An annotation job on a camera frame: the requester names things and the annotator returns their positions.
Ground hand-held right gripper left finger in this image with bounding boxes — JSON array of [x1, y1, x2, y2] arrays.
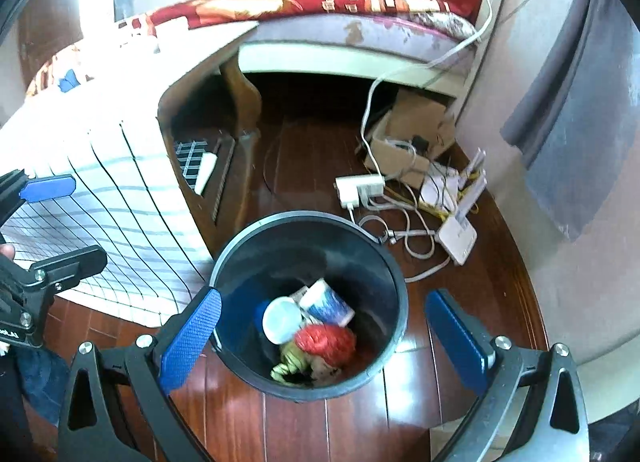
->
[[57, 287, 222, 462]]

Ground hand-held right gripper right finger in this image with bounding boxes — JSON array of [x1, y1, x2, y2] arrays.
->
[[425, 289, 591, 462]]

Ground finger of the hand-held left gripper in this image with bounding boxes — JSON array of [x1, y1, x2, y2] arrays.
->
[[17, 245, 108, 295], [0, 168, 77, 225]]

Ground black plastic bucket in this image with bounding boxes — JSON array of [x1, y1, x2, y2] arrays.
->
[[209, 211, 410, 400]]

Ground blue paper cup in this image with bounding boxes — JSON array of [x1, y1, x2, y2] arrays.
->
[[299, 279, 357, 328], [262, 296, 304, 345]]

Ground red plastic bag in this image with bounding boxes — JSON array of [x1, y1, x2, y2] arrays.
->
[[294, 325, 357, 368]]

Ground white checkered tablecloth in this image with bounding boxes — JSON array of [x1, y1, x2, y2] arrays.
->
[[0, 17, 261, 328]]

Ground white router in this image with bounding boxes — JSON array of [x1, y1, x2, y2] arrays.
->
[[435, 175, 488, 267]]

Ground brown wooden door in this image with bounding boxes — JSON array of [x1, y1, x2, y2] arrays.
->
[[17, 0, 86, 88]]

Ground white modem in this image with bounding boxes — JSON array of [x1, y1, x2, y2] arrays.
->
[[420, 147, 486, 208]]

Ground white power strip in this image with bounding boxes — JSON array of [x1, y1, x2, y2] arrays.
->
[[335, 173, 386, 210]]

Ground cardboard box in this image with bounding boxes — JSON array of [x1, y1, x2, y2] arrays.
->
[[364, 90, 457, 188]]

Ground brown wooden table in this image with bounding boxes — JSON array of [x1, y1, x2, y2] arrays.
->
[[157, 55, 263, 255]]

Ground grey patterned curtain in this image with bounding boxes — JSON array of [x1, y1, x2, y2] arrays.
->
[[500, 0, 640, 243]]

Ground purple floral mattress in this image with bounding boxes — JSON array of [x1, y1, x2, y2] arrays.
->
[[250, 12, 478, 56]]

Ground floral pillow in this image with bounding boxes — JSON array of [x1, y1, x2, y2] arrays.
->
[[410, 10, 478, 40]]

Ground white floor cables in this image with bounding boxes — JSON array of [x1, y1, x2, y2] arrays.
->
[[350, 205, 453, 285]]

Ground long white cable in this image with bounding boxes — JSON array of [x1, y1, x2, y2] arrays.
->
[[357, 0, 493, 158]]

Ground white bed frame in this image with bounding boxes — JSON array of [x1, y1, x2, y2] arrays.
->
[[237, 0, 510, 108]]

